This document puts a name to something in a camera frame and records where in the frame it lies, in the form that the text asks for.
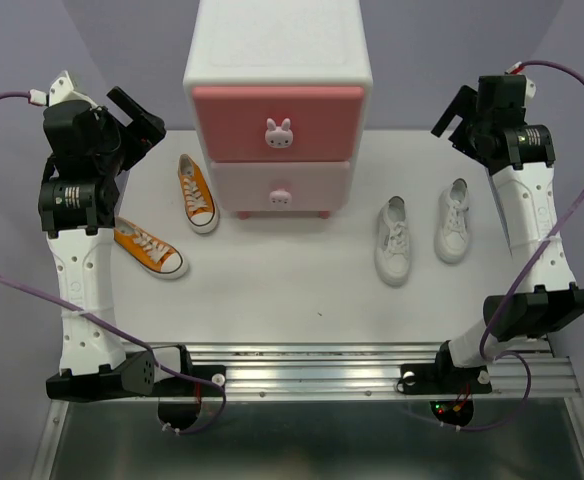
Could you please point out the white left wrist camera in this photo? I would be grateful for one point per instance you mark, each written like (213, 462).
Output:
(65, 88)

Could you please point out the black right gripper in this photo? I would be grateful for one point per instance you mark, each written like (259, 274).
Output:
(466, 105)

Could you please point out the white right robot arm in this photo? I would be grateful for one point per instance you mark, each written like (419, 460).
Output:
(545, 296)

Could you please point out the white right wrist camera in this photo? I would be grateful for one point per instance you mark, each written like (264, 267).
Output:
(519, 70)

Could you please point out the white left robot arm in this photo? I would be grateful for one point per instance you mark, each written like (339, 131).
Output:
(77, 214)

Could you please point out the orange sneaker near arm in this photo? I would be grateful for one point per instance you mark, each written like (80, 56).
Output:
(156, 257)

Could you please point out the white sneaker one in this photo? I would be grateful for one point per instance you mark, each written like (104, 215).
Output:
(452, 237)
(392, 255)

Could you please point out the orange sneaker near cabinet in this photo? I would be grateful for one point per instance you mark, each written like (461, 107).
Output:
(199, 205)

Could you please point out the pink bunny knob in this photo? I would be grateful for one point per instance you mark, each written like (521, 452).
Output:
(278, 136)
(280, 199)

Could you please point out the light pink lower drawer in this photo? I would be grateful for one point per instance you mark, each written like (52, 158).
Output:
(314, 186)

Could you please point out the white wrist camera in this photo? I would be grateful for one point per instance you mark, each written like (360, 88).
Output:
(65, 88)
(519, 70)

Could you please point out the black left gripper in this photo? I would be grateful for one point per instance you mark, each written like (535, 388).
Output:
(145, 132)

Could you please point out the white plastic shoe cabinet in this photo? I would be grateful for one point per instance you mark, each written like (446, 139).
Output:
(279, 43)

